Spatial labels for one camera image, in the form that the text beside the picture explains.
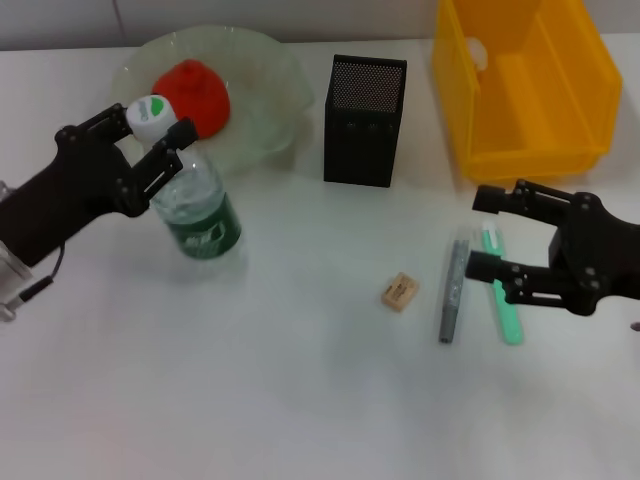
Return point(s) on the orange fruit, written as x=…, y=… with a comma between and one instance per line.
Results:
x=210, y=105

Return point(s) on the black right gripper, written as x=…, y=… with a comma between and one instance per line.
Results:
x=605, y=260

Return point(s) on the pale green glass fruit bowl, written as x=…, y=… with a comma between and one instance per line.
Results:
x=265, y=100

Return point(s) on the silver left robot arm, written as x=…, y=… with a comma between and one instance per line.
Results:
x=10, y=280

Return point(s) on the black mesh pen holder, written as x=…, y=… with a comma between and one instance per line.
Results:
x=360, y=140

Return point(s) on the grey pen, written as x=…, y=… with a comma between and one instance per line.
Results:
x=454, y=295

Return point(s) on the beige eraser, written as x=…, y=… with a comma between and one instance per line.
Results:
x=399, y=292

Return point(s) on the green toothbrush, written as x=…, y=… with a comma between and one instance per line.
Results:
x=511, y=320

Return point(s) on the yellow plastic bin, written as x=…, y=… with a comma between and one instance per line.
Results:
x=525, y=100

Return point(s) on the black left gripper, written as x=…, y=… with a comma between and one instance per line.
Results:
x=75, y=190

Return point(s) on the white paper ball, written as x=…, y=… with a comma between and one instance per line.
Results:
x=477, y=52

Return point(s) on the clear water bottle green label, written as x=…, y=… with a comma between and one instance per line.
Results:
x=205, y=220

